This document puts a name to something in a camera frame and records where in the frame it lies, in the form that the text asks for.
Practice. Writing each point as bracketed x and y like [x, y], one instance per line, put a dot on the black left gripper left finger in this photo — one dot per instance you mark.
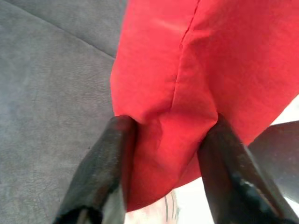
[100, 172]

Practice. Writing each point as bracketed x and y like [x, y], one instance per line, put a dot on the robot left leg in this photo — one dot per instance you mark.
[280, 151]

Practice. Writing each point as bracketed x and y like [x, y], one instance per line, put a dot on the grey-brown two-seat sofa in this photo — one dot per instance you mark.
[46, 93]

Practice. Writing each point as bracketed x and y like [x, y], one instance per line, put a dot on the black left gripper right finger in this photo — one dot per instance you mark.
[233, 182]

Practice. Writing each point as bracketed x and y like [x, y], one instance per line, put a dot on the red pillow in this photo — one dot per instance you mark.
[210, 58]

